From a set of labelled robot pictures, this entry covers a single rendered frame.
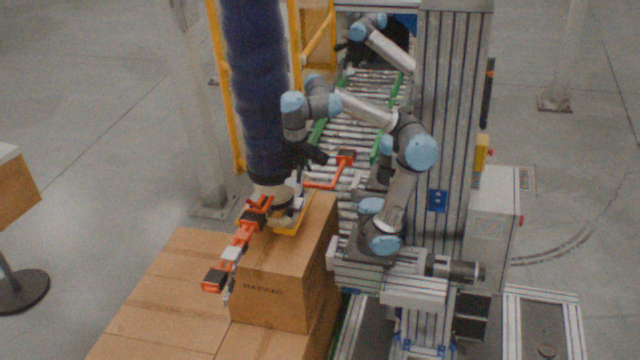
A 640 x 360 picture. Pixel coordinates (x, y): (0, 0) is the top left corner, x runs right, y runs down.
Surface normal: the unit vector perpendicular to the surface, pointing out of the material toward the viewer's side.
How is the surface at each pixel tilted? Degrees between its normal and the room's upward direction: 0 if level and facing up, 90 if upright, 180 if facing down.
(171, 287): 0
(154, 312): 0
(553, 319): 0
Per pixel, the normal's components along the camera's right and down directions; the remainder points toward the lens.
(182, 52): -0.25, 0.59
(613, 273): -0.05, -0.80
